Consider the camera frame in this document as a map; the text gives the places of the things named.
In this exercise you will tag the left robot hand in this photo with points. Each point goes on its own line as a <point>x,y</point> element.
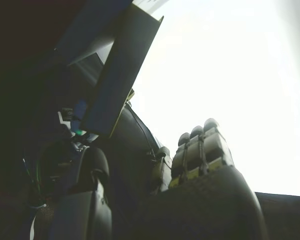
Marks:
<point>210,200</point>

